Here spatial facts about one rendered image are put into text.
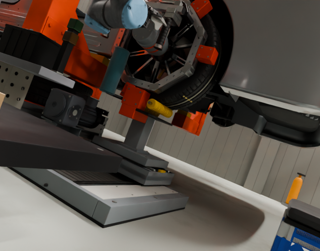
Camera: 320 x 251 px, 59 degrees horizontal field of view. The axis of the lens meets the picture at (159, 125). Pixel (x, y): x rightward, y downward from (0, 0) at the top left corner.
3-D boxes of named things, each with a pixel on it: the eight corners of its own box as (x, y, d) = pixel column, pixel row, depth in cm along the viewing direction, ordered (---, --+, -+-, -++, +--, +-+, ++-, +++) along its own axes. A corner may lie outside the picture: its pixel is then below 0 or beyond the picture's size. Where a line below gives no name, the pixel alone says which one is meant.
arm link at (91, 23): (96, 22, 89) (110, -14, 90) (76, 22, 97) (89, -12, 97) (117, 37, 97) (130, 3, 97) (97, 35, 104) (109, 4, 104)
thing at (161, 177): (169, 186, 182) (175, 172, 182) (143, 187, 150) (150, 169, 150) (110, 158, 204) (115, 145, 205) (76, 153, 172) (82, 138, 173)
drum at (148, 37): (165, 60, 163) (173, 37, 163) (148, 44, 144) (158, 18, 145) (145, 55, 170) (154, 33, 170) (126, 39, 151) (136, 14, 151)
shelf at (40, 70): (72, 88, 112) (75, 81, 112) (38, 73, 97) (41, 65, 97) (8, 65, 131) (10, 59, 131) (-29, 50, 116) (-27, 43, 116)
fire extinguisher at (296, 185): (296, 210, 448) (309, 177, 449) (296, 211, 426) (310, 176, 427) (280, 203, 459) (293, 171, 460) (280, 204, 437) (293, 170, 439)
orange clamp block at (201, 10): (200, 20, 159) (213, 8, 157) (195, 12, 152) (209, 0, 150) (193, 12, 162) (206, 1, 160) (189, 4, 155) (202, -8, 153)
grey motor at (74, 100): (98, 157, 187) (117, 107, 187) (49, 151, 149) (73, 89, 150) (78, 148, 195) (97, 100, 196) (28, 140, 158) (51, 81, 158)
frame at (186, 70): (183, 102, 153) (218, 9, 155) (178, 98, 148) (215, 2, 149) (107, 78, 178) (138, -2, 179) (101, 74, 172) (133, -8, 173)
